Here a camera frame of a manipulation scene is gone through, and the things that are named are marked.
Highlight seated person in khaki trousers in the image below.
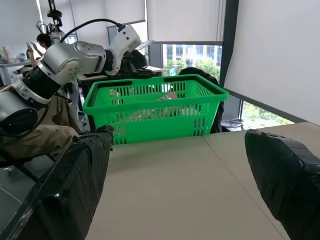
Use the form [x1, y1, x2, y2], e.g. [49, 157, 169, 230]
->
[0, 93, 85, 162]

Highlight green plastic shopping basket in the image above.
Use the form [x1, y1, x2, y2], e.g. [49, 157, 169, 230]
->
[82, 73, 230, 146]

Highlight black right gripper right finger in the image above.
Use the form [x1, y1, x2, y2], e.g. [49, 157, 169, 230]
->
[244, 129, 320, 240]

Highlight black office chair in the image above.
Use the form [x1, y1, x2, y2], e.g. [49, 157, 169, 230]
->
[178, 66, 225, 135]

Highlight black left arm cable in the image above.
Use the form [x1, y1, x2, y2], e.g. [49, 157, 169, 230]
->
[59, 18, 126, 44]

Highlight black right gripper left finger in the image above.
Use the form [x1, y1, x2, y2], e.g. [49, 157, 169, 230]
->
[0, 124, 116, 240]

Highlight dark window frame post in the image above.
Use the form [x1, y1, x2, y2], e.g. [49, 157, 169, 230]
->
[218, 0, 240, 88]

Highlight black-haired person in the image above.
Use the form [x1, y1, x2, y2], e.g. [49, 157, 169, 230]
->
[25, 33, 53, 69]

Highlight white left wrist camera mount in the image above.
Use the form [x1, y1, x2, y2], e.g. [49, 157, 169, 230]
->
[108, 24, 143, 77]

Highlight black chair frame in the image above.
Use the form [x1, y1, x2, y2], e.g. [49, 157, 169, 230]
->
[0, 148, 42, 183]

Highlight pink snack packet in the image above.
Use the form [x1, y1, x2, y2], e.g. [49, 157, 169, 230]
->
[156, 90, 179, 102]

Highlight wooden desk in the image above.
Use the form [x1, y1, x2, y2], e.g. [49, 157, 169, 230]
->
[76, 65, 165, 84]

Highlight large white roller blind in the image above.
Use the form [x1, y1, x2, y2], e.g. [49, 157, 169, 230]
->
[223, 0, 320, 124]

